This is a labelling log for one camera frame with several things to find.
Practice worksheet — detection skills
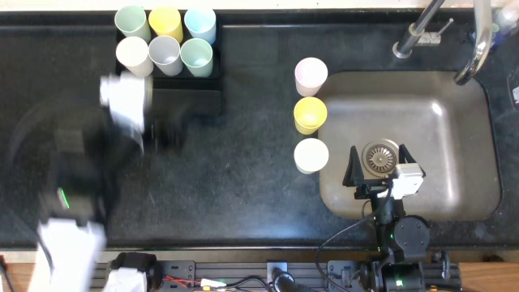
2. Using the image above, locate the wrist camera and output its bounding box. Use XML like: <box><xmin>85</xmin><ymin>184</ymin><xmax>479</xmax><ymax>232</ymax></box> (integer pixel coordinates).
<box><xmin>380</xmin><ymin>163</ymin><xmax>425</xmax><ymax>200</ymax></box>
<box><xmin>99</xmin><ymin>72</ymin><xmax>153</xmax><ymax>139</ymax></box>

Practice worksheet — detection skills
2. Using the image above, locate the yellow cup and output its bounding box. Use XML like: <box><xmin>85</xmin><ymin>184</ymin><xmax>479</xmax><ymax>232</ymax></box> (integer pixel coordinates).
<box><xmin>148</xmin><ymin>6</ymin><xmax>184</xmax><ymax>44</ymax></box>
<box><xmin>293</xmin><ymin>96</ymin><xmax>328</xmax><ymax>135</ymax></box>

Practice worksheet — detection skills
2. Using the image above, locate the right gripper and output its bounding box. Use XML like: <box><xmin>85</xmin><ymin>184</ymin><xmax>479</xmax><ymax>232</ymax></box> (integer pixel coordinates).
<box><xmin>342</xmin><ymin>144</ymin><xmax>418</xmax><ymax>200</ymax></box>

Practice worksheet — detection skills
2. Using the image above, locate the blue cup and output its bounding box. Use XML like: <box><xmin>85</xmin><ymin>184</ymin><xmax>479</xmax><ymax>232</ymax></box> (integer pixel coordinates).
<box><xmin>183</xmin><ymin>7</ymin><xmax>217</xmax><ymax>45</ymax></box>

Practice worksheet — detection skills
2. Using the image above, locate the pink cup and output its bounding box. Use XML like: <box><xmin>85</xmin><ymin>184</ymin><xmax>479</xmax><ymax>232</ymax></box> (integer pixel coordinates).
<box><xmin>294</xmin><ymin>57</ymin><xmax>329</xmax><ymax>98</ymax></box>

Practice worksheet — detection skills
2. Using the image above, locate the steel sink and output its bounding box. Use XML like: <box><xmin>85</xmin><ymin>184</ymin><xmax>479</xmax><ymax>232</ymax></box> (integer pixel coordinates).
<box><xmin>318</xmin><ymin>71</ymin><xmax>502</xmax><ymax>222</ymax></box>

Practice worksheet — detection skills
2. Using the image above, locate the black cable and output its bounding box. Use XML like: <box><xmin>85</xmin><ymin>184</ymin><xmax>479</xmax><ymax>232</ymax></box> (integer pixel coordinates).
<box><xmin>315</xmin><ymin>182</ymin><xmax>395</xmax><ymax>292</ymax></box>

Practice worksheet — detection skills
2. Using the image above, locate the green cup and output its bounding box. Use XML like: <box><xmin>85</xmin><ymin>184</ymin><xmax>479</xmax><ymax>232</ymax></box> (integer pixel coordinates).
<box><xmin>180</xmin><ymin>37</ymin><xmax>215</xmax><ymax>79</ymax></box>
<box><xmin>114</xmin><ymin>5</ymin><xmax>152</xmax><ymax>43</ymax></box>

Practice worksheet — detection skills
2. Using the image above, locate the mounting rail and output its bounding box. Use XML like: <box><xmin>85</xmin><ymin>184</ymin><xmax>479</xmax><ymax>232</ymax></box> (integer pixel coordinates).
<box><xmin>91</xmin><ymin>259</ymin><xmax>463</xmax><ymax>292</ymax></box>

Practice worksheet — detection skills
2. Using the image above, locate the black tray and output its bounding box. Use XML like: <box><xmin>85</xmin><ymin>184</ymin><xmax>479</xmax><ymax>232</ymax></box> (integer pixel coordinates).
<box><xmin>115</xmin><ymin>14</ymin><xmax>224</xmax><ymax>118</ymax></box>

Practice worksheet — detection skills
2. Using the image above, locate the grey cup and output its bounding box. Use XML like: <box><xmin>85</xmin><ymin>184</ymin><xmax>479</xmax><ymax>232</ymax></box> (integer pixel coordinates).
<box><xmin>148</xmin><ymin>35</ymin><xmax>184</xmax><ymax>77</ymax></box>

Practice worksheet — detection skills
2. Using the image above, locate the steel tap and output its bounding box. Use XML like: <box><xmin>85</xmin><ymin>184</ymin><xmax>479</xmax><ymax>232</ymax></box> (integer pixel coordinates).
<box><xmin>392</xmin><ymin>0</ymin><xmax>494</xmax><ymax>87</ymax></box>

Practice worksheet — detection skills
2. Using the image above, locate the white cup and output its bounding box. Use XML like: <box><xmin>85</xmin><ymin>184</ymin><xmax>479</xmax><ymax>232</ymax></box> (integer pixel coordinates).
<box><xmin>294</xmin><ymin>138</ymin><xmax>330</xmax><ymax>175</ymax></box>
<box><xmin>115</xmin><ymin>36</ymin><xmax>155</xmax><ymax>78</ymax></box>

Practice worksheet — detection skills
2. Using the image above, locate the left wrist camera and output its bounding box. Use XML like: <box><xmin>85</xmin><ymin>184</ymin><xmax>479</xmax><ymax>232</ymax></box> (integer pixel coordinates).
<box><xmin>99</xmin><ymin>72</ymin><xmax>153</xmax><ymax>139</ymax></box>

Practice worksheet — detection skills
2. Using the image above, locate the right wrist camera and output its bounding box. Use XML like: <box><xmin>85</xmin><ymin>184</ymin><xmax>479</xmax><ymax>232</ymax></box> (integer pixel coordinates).
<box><xmin>380</xmin><ymin>163</ymin><xmax>425</xmax><ymax>200</ymax></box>

